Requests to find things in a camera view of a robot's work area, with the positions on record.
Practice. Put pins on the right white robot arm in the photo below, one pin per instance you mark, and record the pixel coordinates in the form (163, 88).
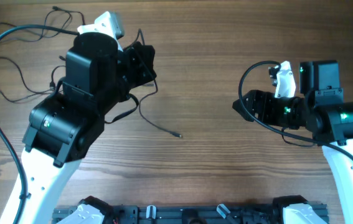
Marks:
(306, 113)

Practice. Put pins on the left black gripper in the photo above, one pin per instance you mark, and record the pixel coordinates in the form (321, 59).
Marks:
(143, 64)

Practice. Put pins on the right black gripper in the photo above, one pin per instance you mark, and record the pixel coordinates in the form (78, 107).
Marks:
(254, 104)

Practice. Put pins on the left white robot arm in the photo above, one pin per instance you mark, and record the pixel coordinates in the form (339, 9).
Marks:
(98, 75)

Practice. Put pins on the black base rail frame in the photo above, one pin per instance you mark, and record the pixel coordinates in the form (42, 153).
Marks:
(262, 213)

